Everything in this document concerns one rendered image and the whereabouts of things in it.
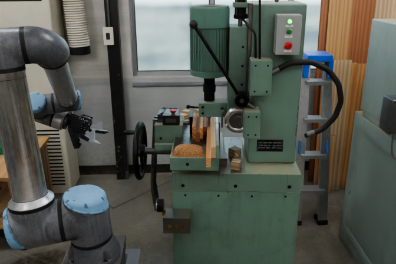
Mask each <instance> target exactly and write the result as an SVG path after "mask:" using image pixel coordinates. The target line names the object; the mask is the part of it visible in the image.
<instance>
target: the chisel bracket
mask: <svg viewBox="0 0 396 264"><path fill-rule="evenodd" d="M221 107H223V108H224V109H225V112H224V113H223V117H225V115H226V113H227V99H214V101H205V100H204V99H199V117H208V118H211V117H221V113H220V108H221Z"/></svg>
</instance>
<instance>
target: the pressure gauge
mask: <svg viewBox="0 0 396 264"><path fill-rule="evenodd" d="M156 212H162V216H163V215H164V214H166V210H165V209H164V199H158V198H157V200H156Z"/></svg>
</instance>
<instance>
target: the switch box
mask: <svg viewBox="0 0 396 264"><path fill-rule="evenodd" d="M288 19H291V20H292V23H291V24H288V23H287V20H288ZM286 25H293V27H286ZM287 29H291V30H292V33H291V34H290V35H292V38H285V35H288V34H287V33H286V30H287ZM301 29H302V15H301V14H275V32H274V43H273V52H274V53H275V55H299V52H300V44H301ZM286 42H291V43H292V48H290V49H289V50H292V51H291V52H284V50H287V49H286V48H285V43H286Z"/></svg>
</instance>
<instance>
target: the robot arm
mask: <svg viewBox="0 0 396 264"><path fill-rule="evenodd" d="M69 58H70V49H69V47H68V44H67V43H66V41H65V40H64V39H63V38H62V37H61V36H59V35H58V34H56V33H55V32H53V31H50V30H48V29H45V28H41V27H35V26H24V27H9V28H0V139H1V145H2V150H3V154H4V159H5V164H6V170H7V173H8V178H9V184H10V187H11V193H12V199H11V200H10V201H9V202H8V207H7V208H6V209H5V210H4V212H3V219H4V220H3V228H4V233H5V237H6V241H7V242H8V244H9V246H10V247H11V248H12V249H14V250H21V249H30V248H35V247H39V246H45V245H50V244H55V243H60V242H65V241H69V240H70V241H71V244H70V249H69V252H68V262H69V264H115V263H116V261H117V260H118V259H119V257H120V253H121V250H120V244H119V242H118V240H117V239H116V237H115V236H114V234H113V231H112V226H111V218H110V210H109V202H108V200H107V195H106V193H105V191H104V190H103V189H102V188H100V187H98V186H95V185H90V184H86V185H79V186H75V187H72V188H70V189H68V190H67V192H65V193H64V194H63V197H62V198H60V199H55V196H54V193H53V192H52V191H50V190H48V189H47V185H46V181H45V175H44V169H43V165H42V159H41V153H40V149H39V143H38V137H37V131H36V126H35V122H37V123H41V124H44V125H46V126H50V127H52V128H56V129H58V130H62V129H64V130H65V129H66V128H67V126H68V128H67V129H68V132H69V135H70V138H71V141H72V144H73V146H74V149H78V148H80V146H81V141H80V138H81V139H83V140H85V141H89V142H90V143H93V144H101V143H100V142H99V141H97V140H95V134H96V133H99V134H105V133H108V131H107V130H103V123H102V122H101V121H99V122H98V123H97V124H96V125H92V123H93V122H92V120H93V117H90V116H88V115H85V114H82V115H80V116H78V115H76V114H73V113H72V111H77V110H81V109H82V104H81V94H80V91H79V90H75V86H74V82H73V80H72V75H71V71H70V68H69V65H68V60H69ZM25 64H38V65H39V66H40V67H42V68H43V69H44V71H45V73H46V75H47V78H48V80H49V83H50V84H51V87H52V90H53V92H54V93H50V94H41V93H38V92H34V93H29V88H28V82H27V76H26V72H25V71H26V67H25ZM68 111H69V112H68ZM86 116H87V117H86ZM89 117H90V118H89ZM79 137H80V138H79Z"/></svg>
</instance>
